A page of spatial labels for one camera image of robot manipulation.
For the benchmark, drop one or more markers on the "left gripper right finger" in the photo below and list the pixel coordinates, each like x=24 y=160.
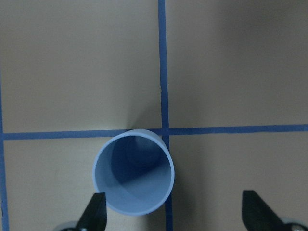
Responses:
x=257 y=215

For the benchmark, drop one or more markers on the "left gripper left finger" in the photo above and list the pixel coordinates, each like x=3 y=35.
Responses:
x=94 y=217

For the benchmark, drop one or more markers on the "blue cup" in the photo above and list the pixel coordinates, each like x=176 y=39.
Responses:
x=135 y=171

